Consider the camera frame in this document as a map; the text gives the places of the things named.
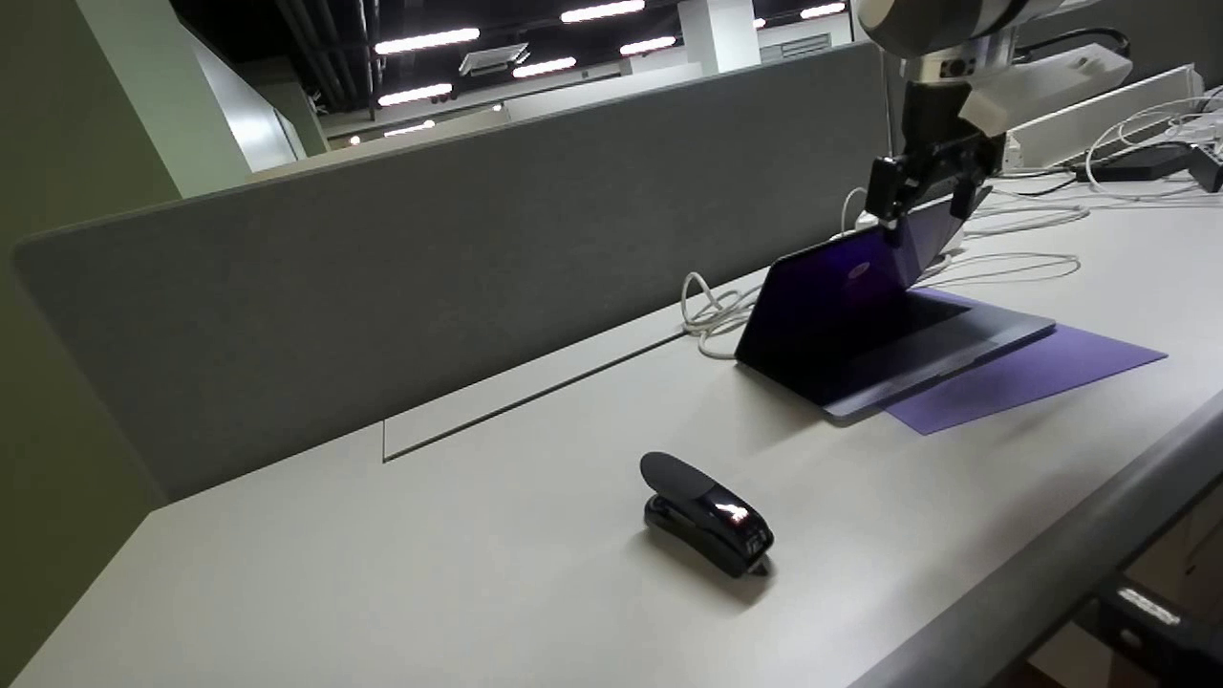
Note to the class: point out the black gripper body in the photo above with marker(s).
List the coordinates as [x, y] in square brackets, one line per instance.
[938, 121]

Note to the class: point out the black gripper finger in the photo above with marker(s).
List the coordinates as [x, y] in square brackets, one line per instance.
[889, 191]
[973, 185]

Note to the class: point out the dark gray laptop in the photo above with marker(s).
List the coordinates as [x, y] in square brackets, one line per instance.
[891, 349]

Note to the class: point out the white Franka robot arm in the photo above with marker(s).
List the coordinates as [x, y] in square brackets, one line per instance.
[931, 23]

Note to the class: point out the black flat device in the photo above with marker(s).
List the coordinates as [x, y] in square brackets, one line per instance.
[1149, 163]

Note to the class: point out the white rectangular box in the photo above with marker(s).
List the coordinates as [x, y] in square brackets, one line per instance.
[1151, 108]

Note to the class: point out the purple cloth mat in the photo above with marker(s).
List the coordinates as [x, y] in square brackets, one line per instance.
[1019, 376]

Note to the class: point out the short gray desk partition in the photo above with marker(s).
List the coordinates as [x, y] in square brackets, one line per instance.
[1170, 33]

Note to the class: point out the long ceiling light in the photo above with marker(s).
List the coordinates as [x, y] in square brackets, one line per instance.
[646, 42]
[545, 66]
[414, 92]
[601, 10]
[424, 39]

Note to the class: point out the black stapler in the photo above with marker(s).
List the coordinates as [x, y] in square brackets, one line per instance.
[707, 518]

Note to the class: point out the long gray desk partition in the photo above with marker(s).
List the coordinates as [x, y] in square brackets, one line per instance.
[445, 279]

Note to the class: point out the black equipment under desk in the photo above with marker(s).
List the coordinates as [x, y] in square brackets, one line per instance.
[1149, 631]

